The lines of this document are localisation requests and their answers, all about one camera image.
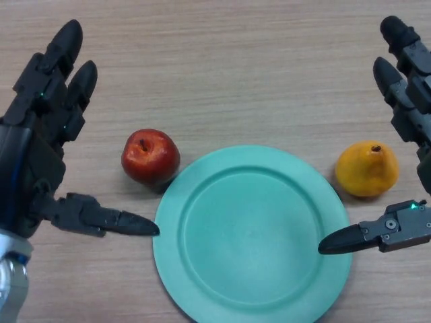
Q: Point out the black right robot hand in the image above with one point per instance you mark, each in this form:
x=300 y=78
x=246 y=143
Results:
x=410 y=101

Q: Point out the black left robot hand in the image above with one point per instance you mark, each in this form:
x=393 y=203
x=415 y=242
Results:
x=30 y=144

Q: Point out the red apple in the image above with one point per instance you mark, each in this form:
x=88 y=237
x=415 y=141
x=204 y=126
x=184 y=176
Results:
x=150 y=156

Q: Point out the green round plate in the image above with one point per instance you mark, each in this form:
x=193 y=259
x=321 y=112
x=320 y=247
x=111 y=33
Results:
x=252 y=235

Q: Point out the yellow pear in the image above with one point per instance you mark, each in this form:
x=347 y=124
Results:
x=367 y=169

